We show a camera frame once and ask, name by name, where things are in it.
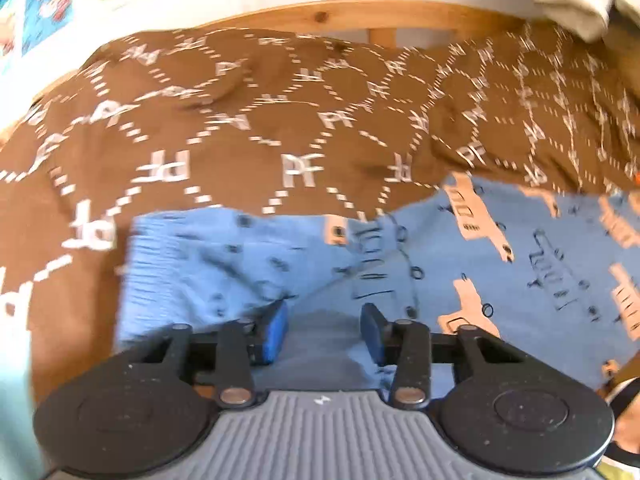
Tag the wooden bed frame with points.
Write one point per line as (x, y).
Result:
(350, 14)

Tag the blue printed pants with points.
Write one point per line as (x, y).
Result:
(520, 280)

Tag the brown printed striped blanket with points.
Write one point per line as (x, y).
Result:
(240, 125)

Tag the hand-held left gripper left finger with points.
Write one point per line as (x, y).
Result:
(273, 334)

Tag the cartoon girl wall poster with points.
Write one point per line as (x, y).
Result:
(30, 5)

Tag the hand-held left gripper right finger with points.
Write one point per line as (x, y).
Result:
(372, 334)

